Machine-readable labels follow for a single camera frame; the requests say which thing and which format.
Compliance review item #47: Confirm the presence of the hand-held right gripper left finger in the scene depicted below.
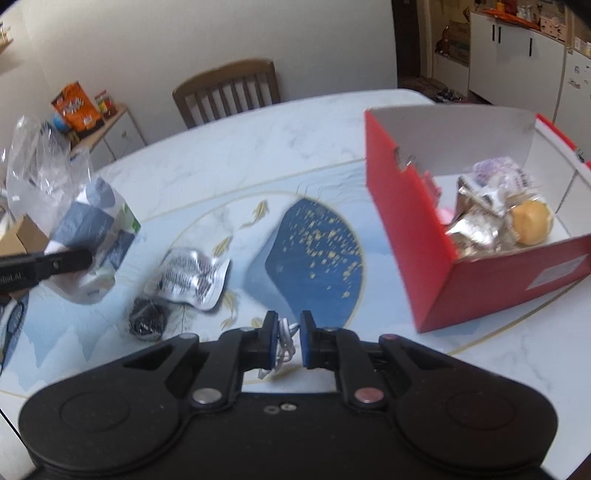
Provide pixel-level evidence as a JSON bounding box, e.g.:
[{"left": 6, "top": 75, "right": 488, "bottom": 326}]
[{"left": 124, "top": 311, "right": 280, "bottom": 410}]

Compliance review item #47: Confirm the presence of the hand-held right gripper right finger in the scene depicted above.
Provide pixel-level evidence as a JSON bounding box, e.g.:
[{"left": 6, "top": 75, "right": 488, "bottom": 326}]
[{"left": 300, "top": 310, "right": 456, "bottom": 410}]

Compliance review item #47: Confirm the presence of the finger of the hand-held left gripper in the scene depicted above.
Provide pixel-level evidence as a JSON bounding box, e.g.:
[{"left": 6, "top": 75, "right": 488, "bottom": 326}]
[{"left": 34, "top": 249, "right": 94, "bottom": 280}]

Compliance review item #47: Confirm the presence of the white cable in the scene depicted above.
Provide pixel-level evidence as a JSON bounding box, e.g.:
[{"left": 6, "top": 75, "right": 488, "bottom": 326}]
[{"left": 256, "top": 318, "right": 301, "bottom": 381}]

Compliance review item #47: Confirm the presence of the grey white sock packet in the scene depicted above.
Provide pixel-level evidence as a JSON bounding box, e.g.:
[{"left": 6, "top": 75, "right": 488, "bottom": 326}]
[{"left": 44, "top": 178, "right": 141, "bottom": 305}]

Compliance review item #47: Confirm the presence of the red cardboard box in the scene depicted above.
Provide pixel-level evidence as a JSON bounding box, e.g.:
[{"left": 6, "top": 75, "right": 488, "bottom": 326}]
[{"left": 364, "top": 106, "right": 591, "bottom": 334}]

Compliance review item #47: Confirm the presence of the gold foil snack packet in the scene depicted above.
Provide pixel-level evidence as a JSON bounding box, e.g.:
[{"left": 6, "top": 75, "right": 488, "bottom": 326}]
[{"left": 445, "top": 175, "right": 513, "bottom": 252}]

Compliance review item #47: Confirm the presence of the purple bread packet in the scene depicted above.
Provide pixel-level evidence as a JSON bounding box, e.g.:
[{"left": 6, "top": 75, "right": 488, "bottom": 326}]
[{"left": 471, "top": 157, "right": 539, "bottom": 195}]

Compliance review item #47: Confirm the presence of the white marble desktop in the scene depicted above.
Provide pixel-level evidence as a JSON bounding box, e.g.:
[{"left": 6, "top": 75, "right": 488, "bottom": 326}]
[{"left": 0, "top": 89, "right": 591, "bottom": 480}]

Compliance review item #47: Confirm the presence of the brown cardboard box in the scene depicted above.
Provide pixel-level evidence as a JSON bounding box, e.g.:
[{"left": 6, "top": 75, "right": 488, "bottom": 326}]
[{"left": 0, "top": 215, "right": 51, "bottom": 257}]

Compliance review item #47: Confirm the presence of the black round bundle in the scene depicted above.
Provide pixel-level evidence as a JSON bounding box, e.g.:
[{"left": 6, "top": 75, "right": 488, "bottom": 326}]
[{"left": 127, "top": 296, "right": 168, "bottom": 342}]

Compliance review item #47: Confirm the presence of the round printed turntable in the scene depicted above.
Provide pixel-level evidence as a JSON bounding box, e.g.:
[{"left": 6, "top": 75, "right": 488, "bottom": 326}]
[{"left": 0, "top": 159, "right": 591, "bottom": 398}]

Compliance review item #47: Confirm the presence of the clear plastic bag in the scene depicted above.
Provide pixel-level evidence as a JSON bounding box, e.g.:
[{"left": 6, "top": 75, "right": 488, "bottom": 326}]
[{"left": 6, "top": 115, "right": 95, "bottom": 222}]

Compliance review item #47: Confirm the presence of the silver foil packet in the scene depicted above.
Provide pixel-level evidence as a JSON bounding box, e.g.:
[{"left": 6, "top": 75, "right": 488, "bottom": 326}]
[{"left": 150, "top": 247, "right": 232, "bottom": 311}]

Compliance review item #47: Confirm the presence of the small white drawer cabinet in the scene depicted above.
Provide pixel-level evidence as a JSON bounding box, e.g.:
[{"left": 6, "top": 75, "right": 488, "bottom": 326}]
[{"left": 69, "top": 105, "right": 148, "bottom": 162}]

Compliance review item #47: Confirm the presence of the orange snack bag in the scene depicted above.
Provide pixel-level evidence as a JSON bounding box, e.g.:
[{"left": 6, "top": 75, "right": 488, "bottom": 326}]
[{"left": 51, "top": 82, "right": 103, "bottom": 132}]

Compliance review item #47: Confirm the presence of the red sauce jar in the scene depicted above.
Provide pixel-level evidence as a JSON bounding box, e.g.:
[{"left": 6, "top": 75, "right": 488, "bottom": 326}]
[{"left": 95, "top": 90, "right": 117, "bottom": 118}]

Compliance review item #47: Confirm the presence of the brown wooden chair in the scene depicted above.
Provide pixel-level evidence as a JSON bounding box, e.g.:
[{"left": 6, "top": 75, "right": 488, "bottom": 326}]
[{"left": 172, "top": 58, "right": 281, "bottom": 130}]

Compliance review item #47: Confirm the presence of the yellow round toy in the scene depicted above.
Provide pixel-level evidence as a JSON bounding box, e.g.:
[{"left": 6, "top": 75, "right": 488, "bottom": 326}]
[{"left": 510, "top": 198, "right": 554, "bottom": 245}]

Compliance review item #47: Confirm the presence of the patterned doormat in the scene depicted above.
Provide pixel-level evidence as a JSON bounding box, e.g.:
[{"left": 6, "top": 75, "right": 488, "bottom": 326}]
[{"left": 399, "top": 76, "right": 467, "bottom": 101}]

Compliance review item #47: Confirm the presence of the dark brown door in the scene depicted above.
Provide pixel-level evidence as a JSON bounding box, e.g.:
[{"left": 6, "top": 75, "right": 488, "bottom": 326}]
[{"left": 392, "top": 0, "right": 437, "bottom": 88}]

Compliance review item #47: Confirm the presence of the brown carton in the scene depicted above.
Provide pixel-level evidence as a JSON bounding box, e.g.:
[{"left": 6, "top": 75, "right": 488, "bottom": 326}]
[{"left": 445, "top": 18, "right": 472, "bottom": 63}]

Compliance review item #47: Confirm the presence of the white floor cabinet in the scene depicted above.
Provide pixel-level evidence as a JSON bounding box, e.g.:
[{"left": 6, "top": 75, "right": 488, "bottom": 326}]
[{"left": 468, "top": 11, "right": 568, "bottom": 108}]

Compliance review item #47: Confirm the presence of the white appliance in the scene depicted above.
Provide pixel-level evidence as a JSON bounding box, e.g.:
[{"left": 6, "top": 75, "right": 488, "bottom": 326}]
[{"left": 556, "top": 46, "right": 591, "bottom": 151}]

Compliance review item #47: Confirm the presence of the orange tray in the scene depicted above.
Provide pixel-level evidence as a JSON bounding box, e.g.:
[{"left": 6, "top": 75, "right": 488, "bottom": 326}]
[{"left": 480, "top": 7, "right": 541, "bottom": 31}]

